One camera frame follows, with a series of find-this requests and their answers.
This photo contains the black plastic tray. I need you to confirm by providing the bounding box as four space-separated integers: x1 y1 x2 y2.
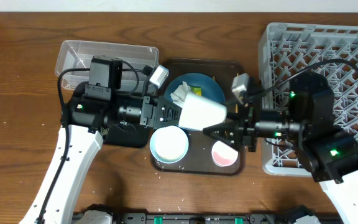
70 81 152 149

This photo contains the grey dishwasher rack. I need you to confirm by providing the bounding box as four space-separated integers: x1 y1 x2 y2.
258 22 358 178

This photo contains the white cup green inside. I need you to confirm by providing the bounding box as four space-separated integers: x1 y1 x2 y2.
178 93 227 131

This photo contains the white napkin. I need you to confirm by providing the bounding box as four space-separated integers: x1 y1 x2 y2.
170 82 193 108

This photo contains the brown serving tray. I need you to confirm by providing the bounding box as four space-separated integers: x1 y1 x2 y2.
150 58 245 176

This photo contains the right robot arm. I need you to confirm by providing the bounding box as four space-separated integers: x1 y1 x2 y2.
203 72 358 223

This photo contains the clear plastic bin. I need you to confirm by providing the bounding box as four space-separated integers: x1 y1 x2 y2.
55 40 159 93

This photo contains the dark blue plate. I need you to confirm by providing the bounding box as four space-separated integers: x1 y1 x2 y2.
163 73 226 104

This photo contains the right wooden chopstick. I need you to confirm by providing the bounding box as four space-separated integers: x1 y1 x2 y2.
231 74 239 99

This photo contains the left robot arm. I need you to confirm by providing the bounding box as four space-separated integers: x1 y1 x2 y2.
21 55 181 223

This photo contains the white cup pink inside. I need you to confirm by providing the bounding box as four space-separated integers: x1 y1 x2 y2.
211 141 239 167

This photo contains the green yellow snack wrapper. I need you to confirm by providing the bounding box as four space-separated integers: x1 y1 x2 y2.
191 86 202 96

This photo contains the light blue bowl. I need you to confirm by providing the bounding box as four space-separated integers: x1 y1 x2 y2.
149 126 189 164

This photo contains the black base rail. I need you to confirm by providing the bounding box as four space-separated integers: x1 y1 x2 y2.
71 204 342 224

